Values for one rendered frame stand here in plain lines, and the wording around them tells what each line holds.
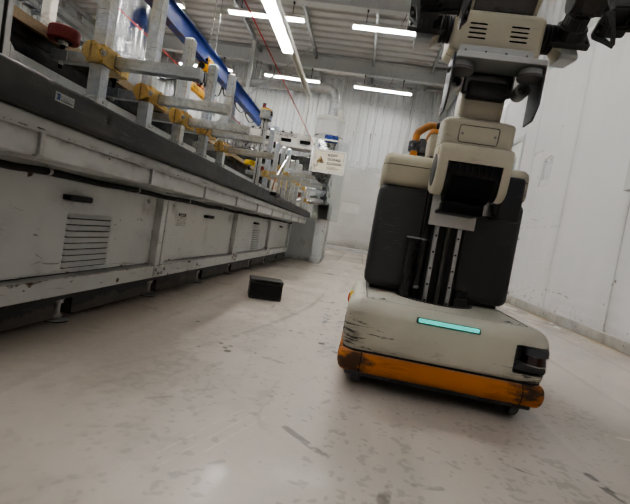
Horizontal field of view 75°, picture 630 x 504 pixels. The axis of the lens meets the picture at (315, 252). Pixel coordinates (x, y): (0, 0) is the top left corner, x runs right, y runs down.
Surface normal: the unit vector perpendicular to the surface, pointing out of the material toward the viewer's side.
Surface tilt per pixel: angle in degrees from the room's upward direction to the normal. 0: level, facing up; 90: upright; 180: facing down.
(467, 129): 98
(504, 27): 98
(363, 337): 90
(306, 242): 90
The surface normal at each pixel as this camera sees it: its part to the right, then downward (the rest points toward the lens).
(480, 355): -0.12, 0.04
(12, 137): 0.98, 0.17
